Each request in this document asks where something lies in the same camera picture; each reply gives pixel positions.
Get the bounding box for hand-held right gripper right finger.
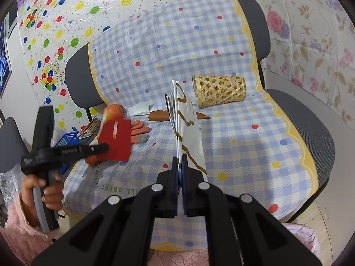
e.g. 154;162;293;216
181;168;323;266

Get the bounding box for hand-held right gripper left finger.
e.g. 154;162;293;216
32;156;181;266

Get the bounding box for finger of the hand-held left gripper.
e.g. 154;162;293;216
80;143;110;157

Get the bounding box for red cardboard box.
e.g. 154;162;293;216
97;118;133;162

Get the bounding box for blue plastic basket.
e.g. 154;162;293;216
50;131;84;174

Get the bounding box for white paper bag brown lines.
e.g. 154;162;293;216
166;80;207;176

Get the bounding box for person's left forearm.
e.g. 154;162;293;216
0;194;67;266

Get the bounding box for person's left hand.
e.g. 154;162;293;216
21;173;65;219

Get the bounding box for dark grey chair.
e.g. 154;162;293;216
0;116;32;172

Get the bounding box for red apple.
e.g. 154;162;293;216
103;104;128;122

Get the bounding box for clear plastic bag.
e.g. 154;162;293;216
0;169;24;200

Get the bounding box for orange glove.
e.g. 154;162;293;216
130;120;152;145

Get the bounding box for white folded paper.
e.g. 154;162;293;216
128;102;154;116

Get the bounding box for blue checked dotted cloth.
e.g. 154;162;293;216
64;0;319;252

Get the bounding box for pink fuzzy garment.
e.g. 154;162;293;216
150;247;215;266

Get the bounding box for woven bamboo basket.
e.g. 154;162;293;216
192;75;247;109

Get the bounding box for blue framed picture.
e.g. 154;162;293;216
0;4;20;99

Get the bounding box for light pink cloth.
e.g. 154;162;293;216
281;223;319;258

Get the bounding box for grey office chair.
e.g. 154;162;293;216
64;0;335;223

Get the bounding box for balloon print plastic sheet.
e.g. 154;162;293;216
17;0;267;133

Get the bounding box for floral print sheet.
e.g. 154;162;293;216
244;0;355;133

